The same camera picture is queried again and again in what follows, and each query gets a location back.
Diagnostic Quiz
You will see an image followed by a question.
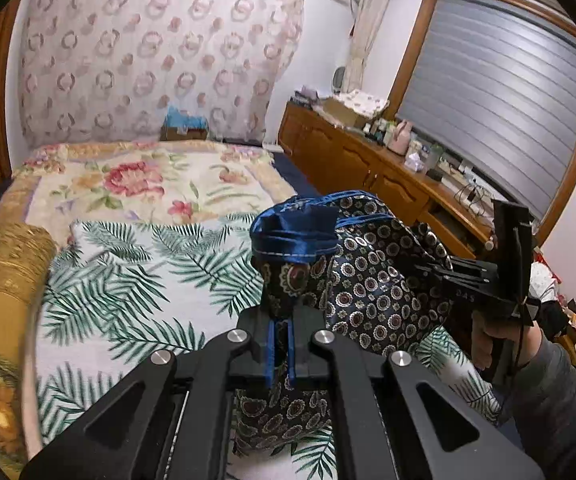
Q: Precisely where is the palm leaf print cloth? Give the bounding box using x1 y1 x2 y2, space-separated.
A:
35 211 502 480

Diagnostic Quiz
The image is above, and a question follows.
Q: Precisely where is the person's right hand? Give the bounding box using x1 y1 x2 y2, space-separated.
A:
471 311 543 370

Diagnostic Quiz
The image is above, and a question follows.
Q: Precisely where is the pink thermos jug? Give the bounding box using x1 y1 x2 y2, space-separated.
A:
388 120 413 156

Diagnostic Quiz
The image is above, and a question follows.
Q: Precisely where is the long wooden sideboard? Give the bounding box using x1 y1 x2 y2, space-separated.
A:
278 102 492 259

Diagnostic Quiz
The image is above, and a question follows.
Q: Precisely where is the grey window blind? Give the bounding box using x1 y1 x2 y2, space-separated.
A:
396 0 576 219

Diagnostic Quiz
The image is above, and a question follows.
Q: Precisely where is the floral bed blanket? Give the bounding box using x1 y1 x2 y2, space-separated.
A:
0 140 295 246

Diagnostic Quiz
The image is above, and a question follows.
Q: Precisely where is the navy medallion patterned silk garment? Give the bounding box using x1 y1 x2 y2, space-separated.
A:
235 191 453 454

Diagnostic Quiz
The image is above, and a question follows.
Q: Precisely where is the cardboard box on sideboard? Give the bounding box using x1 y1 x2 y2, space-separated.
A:
321 89 389 129

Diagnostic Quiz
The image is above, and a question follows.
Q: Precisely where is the cream side curtain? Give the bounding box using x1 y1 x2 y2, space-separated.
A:
342 0 390 92

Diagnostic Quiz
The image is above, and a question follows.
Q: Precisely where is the dark blue bed sheet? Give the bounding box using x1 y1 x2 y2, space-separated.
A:
273 152 320 197

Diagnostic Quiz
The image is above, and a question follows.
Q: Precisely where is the circle patterned sheer curtain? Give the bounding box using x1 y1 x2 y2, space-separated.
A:
20 0 304 148

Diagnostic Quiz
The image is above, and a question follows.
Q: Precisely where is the folded tan patterned cloth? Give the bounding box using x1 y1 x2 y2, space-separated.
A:
0 221 59 476

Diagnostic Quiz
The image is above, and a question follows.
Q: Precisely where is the cardboard box with blue cloth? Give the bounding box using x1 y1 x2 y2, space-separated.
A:
160 107 209 141

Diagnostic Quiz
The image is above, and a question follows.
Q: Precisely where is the grey sleeved right forearm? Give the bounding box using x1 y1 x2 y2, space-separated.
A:
509 339 576 478

